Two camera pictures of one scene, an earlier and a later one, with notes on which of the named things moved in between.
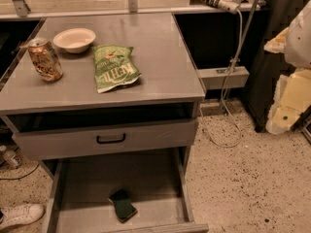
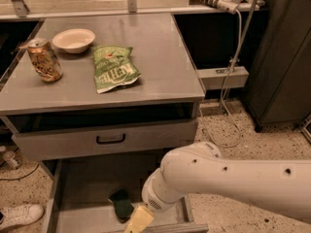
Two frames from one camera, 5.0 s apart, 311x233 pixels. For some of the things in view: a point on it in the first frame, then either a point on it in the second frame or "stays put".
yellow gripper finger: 293,96 -> 141,218
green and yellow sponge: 124,211 stays put
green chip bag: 114,65 stays put
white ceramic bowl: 75,40 stays put
